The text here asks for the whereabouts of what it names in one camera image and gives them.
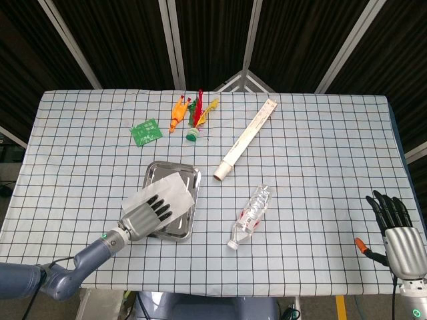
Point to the green packet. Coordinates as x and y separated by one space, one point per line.
146 132

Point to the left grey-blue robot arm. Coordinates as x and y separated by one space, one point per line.
86 260

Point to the clear plastic sheet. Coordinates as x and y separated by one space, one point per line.
177 191

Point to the metal tray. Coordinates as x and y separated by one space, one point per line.
163 170

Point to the clear plastic water bottle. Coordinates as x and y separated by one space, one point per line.
253 211

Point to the yellow rubber chicken toy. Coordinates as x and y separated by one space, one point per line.
177 115

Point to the blue checked tablecloth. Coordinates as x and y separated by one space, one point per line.
317 200

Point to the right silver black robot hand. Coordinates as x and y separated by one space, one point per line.
402 251

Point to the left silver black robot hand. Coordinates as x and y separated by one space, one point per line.
138 223

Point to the cream folded fan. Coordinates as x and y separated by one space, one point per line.
253 128

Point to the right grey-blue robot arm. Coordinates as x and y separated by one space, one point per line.
413 300

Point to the white metal frame post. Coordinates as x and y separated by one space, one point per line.
350 46
171 43
417 152
70 45
252 33
13 137

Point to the triangular metal frame foot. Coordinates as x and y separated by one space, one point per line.
233 79

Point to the white wrap roll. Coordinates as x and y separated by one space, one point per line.
221 171

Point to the blue white robot base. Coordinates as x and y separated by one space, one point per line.
207 308

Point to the feather shuttlecock with green base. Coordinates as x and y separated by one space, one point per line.
192 134

